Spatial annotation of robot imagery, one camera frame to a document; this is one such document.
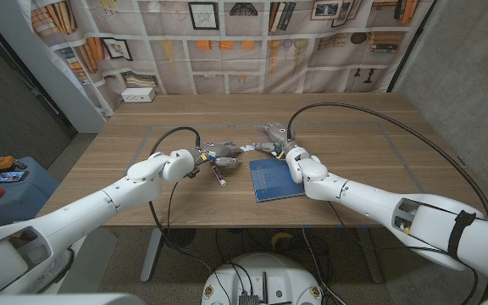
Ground smartphone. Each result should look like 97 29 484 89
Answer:
0 169 29 184

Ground white wall column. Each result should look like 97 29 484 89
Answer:
0 0 108 135

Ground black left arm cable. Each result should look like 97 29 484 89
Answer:
147 125 214 276

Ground white table leg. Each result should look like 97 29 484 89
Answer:
140 227 164 283

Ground blue-grey cart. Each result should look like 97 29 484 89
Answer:
0 156 61 225

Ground yellow object under table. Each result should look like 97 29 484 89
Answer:
270 230 295 250

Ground printed bookshelf backdrop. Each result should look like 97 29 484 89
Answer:
30 0 438 118

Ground black round disc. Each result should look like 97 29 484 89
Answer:
162 227 197 249

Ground grey floor cable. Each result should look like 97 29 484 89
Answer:
302 227 347 305

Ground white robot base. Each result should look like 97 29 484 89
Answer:
201 252 325 305

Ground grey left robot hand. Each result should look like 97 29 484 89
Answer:
194 141 246 169

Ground white robot torso edge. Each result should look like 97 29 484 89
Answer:
0 292 146 305

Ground black backdrop stand pole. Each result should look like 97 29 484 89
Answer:
386 0 438 93

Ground grey table leg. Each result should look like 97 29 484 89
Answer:
356 226 384 284

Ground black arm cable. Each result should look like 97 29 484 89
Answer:
147 125 214 276
286 102 488 224

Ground blue notebook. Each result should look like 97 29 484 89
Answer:
249 158 308 203

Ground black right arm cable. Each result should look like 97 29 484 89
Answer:
286 102 488 224

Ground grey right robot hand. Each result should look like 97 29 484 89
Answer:
252 122 299 158

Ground white power outlet box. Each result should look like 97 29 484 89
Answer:
120 86 157 103

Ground maroon dry erase marker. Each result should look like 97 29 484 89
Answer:
210 164 228 187

